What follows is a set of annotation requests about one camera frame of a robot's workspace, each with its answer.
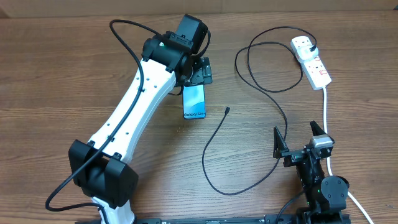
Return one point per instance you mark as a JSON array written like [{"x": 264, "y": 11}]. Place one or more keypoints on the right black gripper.
[{"x": 280, "y": 149}]

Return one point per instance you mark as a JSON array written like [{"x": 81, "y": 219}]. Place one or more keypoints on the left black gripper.
[{"x": 201, "y": 72}]

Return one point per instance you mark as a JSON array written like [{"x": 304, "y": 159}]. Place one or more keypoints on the Galaxy smartphone blue screen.
[{"x": 194, "y": 102}]

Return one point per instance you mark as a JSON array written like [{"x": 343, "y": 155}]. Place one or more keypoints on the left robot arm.
[{"x": 101, "y": 166}]

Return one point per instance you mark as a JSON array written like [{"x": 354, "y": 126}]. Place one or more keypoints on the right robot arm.
[{"x": 326, "y": 195}]

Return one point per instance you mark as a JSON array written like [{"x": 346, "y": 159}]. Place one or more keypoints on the white charger plug adapter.
[{"x": 306, "y": 53}]

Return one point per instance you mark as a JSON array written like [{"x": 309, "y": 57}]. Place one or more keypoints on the white power strip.
[{"x": 314, "y": 69}]

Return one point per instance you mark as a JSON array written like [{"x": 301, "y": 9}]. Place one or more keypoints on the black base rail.
[{"x": 268, "y": 219}]

